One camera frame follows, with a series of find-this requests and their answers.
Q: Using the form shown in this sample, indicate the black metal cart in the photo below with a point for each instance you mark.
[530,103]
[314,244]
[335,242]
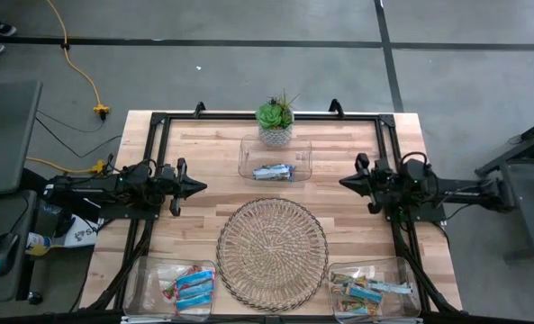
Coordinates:
[527,216]

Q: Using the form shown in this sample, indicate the green succulent plant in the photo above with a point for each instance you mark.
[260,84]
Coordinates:
[271,116]

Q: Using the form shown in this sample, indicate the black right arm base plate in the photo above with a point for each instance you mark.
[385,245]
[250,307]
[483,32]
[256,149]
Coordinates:
[422,215]

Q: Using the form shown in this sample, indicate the red white granola bar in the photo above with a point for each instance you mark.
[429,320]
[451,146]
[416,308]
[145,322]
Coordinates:
[193,269]

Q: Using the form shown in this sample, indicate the yellow-labelled bottle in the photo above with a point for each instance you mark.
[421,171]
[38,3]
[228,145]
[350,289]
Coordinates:
[37,244]

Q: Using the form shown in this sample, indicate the white triangle-patterned plant pot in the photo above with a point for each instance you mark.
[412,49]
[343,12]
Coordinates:
[275,137]

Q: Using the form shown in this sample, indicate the white printed bag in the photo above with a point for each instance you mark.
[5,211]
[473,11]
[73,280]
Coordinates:
[84,233]

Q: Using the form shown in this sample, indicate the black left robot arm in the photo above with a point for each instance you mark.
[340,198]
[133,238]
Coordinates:
[91,186]

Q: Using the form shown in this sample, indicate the light blue white granola bar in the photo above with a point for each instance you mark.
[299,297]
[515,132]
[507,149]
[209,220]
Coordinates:
[273,168]
[271,176]

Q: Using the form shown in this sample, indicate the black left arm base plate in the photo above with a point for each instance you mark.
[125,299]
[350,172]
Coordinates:
[127,212]

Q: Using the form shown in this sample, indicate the yellow green granola bar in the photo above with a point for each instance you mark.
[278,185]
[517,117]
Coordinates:
[356,309]

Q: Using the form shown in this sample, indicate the round woven wicker basket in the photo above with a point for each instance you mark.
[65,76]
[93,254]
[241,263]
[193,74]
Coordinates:
[273,252]

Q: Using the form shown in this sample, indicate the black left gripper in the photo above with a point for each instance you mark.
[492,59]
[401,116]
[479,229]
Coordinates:
[172,184]

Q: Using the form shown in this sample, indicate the black computer mouse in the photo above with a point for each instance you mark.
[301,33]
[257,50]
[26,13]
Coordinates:
[3,254]

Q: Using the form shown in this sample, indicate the clear plastic bin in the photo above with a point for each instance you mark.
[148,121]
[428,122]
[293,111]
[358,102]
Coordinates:
[248,153]
[406,310]
[149,292]

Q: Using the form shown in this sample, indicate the grey computer monitor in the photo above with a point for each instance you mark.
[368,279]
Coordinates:
[5,135]

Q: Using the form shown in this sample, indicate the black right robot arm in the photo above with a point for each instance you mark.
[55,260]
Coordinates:
[464,189]

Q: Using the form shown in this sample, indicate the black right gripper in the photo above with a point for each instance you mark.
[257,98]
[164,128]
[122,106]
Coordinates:
[381,184]

